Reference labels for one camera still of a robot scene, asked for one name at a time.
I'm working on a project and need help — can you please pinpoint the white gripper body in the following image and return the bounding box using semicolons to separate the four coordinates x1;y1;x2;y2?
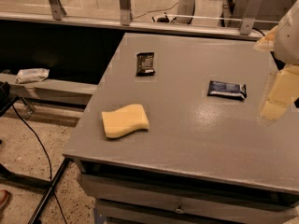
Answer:
274;0;299;64

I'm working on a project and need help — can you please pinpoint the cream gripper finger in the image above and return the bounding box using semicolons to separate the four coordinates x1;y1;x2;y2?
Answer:
259;64;299;121
254;26;278;52

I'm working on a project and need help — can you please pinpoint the blue rxbar blueberry wrapper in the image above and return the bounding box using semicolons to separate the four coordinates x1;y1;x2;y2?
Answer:
207;81;247;101

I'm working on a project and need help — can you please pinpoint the yellow sponge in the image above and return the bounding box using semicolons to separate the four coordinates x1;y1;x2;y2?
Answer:
102;104;150;139

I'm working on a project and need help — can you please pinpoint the grey cabinet with drawers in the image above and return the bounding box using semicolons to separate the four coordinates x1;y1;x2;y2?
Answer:
64;34;299;224

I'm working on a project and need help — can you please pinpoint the black snack bar wrapper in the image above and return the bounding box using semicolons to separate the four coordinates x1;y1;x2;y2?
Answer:
136;52;155;77

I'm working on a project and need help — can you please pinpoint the white crumpled bag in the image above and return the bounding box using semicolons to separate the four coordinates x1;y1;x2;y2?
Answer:
16;68;50;84

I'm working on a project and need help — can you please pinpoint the black device on stand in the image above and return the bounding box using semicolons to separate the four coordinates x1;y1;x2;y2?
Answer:
0;81;19;117

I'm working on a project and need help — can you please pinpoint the black tripod leg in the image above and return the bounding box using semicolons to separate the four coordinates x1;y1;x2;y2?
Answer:
28;159;69;224

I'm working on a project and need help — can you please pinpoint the red shoe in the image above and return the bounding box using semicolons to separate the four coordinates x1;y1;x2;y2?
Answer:
0;189;10;210

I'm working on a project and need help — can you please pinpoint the metal railing post right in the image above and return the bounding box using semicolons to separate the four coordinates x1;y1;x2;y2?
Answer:
240;0;263;35

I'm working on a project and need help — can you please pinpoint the metal railing post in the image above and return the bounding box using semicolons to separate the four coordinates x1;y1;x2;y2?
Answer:
49;0;66;21
240;0;263;35
119;0;132;26

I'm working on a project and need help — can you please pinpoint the metal railing post middle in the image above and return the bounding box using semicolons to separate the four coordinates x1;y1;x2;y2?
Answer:
119;0;132;26

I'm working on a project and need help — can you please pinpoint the metal drawer handle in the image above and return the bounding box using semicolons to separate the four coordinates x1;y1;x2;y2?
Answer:
175;205;185;215

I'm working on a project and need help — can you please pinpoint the metal railing post left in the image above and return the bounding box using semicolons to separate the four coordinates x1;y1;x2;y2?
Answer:
49;0;66;21

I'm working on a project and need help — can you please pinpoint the black cable on floor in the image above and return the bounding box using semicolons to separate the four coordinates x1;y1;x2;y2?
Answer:
10;105;68;224

